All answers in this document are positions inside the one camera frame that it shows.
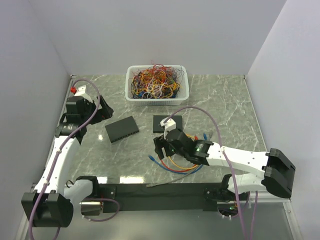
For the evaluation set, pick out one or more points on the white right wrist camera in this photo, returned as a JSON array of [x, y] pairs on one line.
[[168, 124]]

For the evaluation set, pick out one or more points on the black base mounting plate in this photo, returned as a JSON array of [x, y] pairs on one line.
[[173, 196]]

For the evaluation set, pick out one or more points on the white plastic basket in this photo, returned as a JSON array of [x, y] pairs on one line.
[[156, 85]]

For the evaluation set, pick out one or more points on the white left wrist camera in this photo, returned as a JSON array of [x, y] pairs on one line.
[[80, 92]]

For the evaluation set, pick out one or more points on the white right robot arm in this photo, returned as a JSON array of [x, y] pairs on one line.
[[251, 171]]

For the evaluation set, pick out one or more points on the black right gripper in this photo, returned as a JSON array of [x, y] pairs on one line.
[[159, 143]]

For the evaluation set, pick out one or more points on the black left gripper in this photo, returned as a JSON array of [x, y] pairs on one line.
[[105, 112]]

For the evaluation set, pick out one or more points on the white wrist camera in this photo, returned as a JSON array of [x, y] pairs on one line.
[[168, 124], [80, 92]]

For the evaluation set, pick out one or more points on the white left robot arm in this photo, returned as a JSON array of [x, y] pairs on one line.
[[51, 203]]

